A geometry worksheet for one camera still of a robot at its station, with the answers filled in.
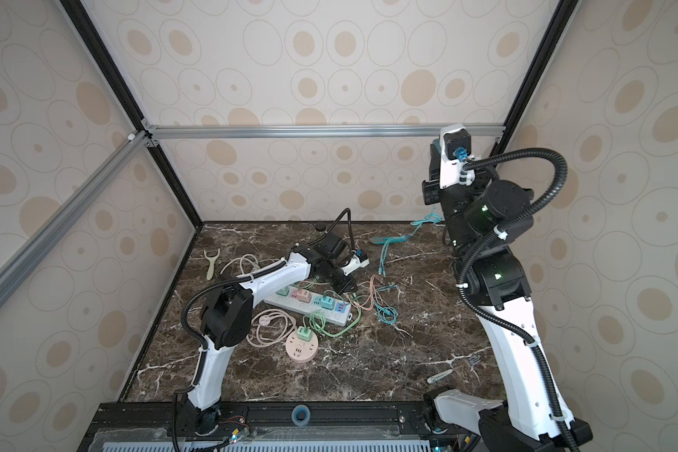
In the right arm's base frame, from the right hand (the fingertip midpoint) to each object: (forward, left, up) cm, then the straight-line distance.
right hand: (448, 143), depth 48 cm
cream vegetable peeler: (+19, +69, -58) cm, 93 cm away
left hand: (+3, +13, -49) cm, 51 cm away
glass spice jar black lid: (+30, +28, -51) cm, 66 cm away
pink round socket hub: (-15, +33, -57) cm, 67 cm away
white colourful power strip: (-3, +21, -58) cm, 62 cm away
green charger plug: (-12, +31, -52) cm, 62 cm away
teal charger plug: (-1, +24, -54) cm, 59 cm away
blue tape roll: (-31, +33, -58) cm, 74 cm away
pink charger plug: (+1, +32, -53) cm, 62 cm away
